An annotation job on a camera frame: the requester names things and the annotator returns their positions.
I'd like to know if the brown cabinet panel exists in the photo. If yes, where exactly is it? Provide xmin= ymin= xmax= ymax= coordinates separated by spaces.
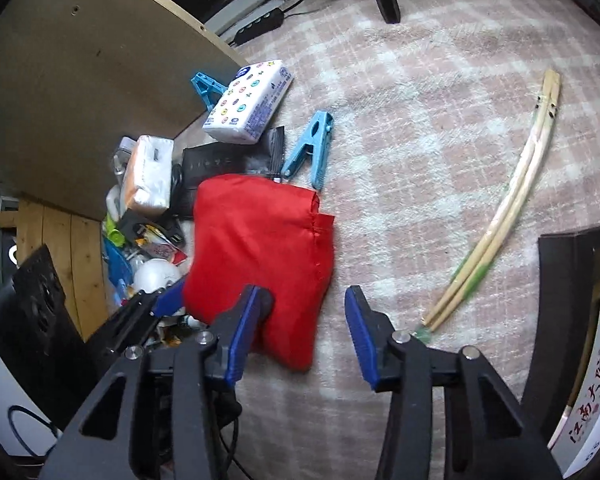
xmin=0 ymin=0 xmax=253 ymax=221

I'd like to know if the black foil packet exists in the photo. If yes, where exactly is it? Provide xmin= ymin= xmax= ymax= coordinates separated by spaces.
xmin=172 ymin=126 xmax=287 ymax=218

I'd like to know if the red white coffee sachet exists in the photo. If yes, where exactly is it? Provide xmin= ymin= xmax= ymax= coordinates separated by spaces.
xmin=140 ymin=240 xmax=188 ymax=266

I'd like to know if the white plastic bottle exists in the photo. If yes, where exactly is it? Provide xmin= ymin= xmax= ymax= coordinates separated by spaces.
xmin=105 ymin=185 xmax=126 ymax=223

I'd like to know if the white round object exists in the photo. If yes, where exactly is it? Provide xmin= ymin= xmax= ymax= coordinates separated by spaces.
xmin=132 ymin=259 xmax=183 ymax=293

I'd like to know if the orange white tissue pack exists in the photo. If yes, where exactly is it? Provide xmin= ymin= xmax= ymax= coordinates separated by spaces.
xmin=120 ymin=135 xmax=175 ymax=217

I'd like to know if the checked cloth covered desktop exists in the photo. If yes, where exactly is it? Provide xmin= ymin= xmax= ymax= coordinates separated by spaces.
xmin=180 ymin=0 xmax=600 ymax=480

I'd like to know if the white printed carton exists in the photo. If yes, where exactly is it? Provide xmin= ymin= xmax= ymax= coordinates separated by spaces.
xmin=547 ymin=287 xmax=600 ymax=478

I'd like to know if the red fabric pouch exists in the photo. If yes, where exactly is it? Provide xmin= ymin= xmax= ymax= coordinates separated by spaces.
xmin=182 ymin=174 xmax=337 ymax=372

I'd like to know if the white dotted tissue pack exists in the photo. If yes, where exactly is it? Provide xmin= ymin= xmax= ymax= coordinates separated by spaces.
xmin=201 ymin=59 xmax=295 ymax=146

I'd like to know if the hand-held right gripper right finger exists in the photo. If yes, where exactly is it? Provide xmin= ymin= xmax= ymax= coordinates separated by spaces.
xmin=344 ymin=285 xmax=563 ymax=480

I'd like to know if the black plastic item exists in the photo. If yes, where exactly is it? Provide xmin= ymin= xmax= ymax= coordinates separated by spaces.
xmin=117 ymin=210 xmax=186 ymax=246

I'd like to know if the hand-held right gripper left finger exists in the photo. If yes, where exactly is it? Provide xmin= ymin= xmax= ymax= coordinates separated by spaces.
xmin=39 ymin=284 xmax=273 ymax=480

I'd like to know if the black power strip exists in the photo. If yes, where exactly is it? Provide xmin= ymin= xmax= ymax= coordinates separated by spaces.
xmin=232 ymin=7 xmax=286 ymax=46

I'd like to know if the blue plastic clothespin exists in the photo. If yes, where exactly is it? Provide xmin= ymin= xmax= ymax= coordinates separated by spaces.
xmin=190 ymin=72 xmax=228 ymax=111
xmin=280 ymin=110 xmax=335 ymax=191

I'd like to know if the black storage box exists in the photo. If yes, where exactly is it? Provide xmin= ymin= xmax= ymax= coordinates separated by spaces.
xmin=522 ymin=220 xmax=600 ymax=448

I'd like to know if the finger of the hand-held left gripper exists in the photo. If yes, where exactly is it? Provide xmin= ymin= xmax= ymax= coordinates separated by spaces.
xmin=87 ymin=277 xmax=186 ymax=361

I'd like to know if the wooden plank board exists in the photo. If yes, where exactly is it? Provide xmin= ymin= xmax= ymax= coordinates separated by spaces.
xmin=0 ymin=199 xmax=112 ymax=342

